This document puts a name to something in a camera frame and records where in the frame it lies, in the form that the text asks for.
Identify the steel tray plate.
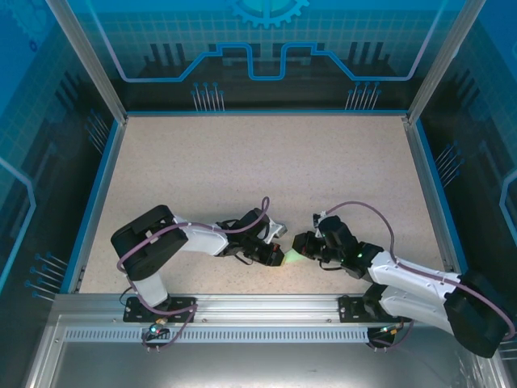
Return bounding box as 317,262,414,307
23,314,510,388

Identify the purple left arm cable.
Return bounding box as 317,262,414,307
116,196,271,353

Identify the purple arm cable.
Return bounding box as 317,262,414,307
325,201,513,352
116,196,271,353

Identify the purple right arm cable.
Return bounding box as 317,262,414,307
325,201,513,352

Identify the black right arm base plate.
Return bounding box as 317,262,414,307
338,294,410,324

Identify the slotted metal cable duct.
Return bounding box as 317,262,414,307
64,327,375,344

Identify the blue edged aluminium side rail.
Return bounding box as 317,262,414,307
59,116,129,295
402,115,477,295

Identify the aluminium table edge rail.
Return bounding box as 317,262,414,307
123,109,409,119

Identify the thin black base cable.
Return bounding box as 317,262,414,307
118,285,137,309

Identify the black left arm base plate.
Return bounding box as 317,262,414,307
123,296,198,323

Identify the aluminium frame post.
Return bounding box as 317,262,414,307
405,0,489,124
43,0,129,124

